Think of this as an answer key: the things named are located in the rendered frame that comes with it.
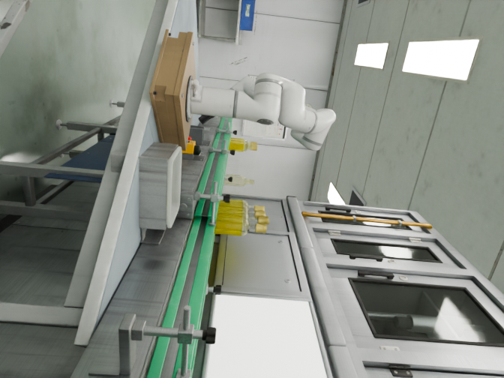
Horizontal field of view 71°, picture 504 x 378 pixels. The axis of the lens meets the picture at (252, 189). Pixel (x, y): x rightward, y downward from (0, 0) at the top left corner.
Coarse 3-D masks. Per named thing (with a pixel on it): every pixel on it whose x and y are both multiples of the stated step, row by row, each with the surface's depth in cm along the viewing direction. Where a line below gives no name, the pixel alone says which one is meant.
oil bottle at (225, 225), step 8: (224, 216) 140; (216, 224) 135; (224, 224) 136; (232, 224) 136; (240, 224) 136; (248, 224) 138; (216, 232) 137; (224, 232) 137; (232, 232) 137; (240, 232) 137
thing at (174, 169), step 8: (176, 152) 106; (168, 160) 101; (176, 160) 115; (168, 168) 100; (176, 168) 116; (168, 176) 101; (176, 176) 117; (168, 184) 101; (176, 184) 118; (168, 192) 102; (176, 192) 119; (168, 200) 103; (176, 200) 120; (168, 208) 103; (176, 208) 119; (168, 216) 104; (168, 224) 105
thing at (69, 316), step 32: (32, 0) 134; (160, 0) 137; (0, 32) 121; (128, 96) 113; (128, 128) 107; (96, 224) 92; (96, 256) 88; (0, 320) 79; (32, 320) 79; (64, 320) 80
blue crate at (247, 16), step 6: (246, 0) 577; (252, 0) 577; (246, 6) 580; (252, 6) 580; (246, 12) 584; (252, 12) 584; (240, 18) 588; (246, 18) 587; (252, 18) 587; (240, 24) 592; (246, 24) 591; (252, 24) 591; (246, 30) 597; (252, 30) 594
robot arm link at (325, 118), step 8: (320, 112) 133; (328, 112) 135; (320, 120) 131; (328, 120) 133; (312, 128) 131; (320, 128) 132; (328, 128) 141; (304, 136) 143; (312, 136) 141; (320, 136) 141
